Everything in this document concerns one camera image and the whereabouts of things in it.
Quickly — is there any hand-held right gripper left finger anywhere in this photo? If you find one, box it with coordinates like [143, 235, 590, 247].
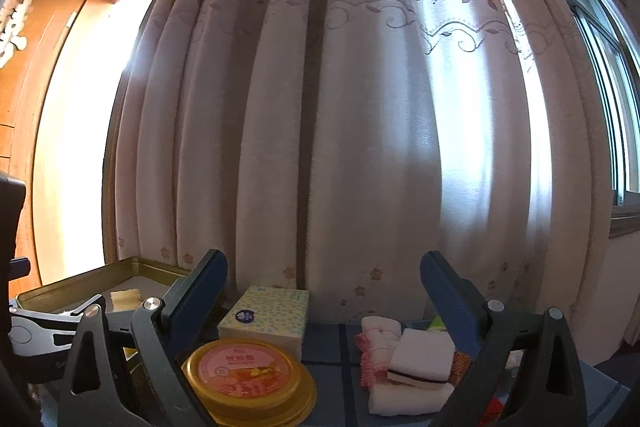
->
[57, 249, 229, 427]

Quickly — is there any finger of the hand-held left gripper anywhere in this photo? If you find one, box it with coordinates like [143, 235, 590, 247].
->
[7, 294, 109, 359]

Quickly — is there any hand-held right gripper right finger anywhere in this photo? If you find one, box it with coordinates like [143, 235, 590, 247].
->
[419, 251, 589, 427]

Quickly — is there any orange patterned cloth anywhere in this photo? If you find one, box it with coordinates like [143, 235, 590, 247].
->
[449, 350, 474, 386]

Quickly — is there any gold metal tin tray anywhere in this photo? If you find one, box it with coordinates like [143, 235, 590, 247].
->
[14, 256, 197, 375]

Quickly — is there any floral tissue box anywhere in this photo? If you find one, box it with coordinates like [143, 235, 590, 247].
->
[217, 285, 311, 360]

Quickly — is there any wooden door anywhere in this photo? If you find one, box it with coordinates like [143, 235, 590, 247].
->
[0, 0, 97, 288]

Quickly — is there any white rolled towel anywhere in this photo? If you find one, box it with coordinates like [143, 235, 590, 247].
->
[368, 381, 455, 417]

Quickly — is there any red packet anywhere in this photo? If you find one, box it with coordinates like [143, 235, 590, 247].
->
[477, 399, 504, 427]

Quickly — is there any blue checked bedsheet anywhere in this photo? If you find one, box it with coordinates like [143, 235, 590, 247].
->
[40, 319, 632, 427]

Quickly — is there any white paper door decoration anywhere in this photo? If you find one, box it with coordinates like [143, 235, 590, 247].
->
[0, 0, 34, 70]

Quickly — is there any white floral curtain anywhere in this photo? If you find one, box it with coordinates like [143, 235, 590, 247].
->
[105, 0, 613, 325]

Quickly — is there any window frame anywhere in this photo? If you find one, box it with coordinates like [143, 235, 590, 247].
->
[525, 0, 640, 239]

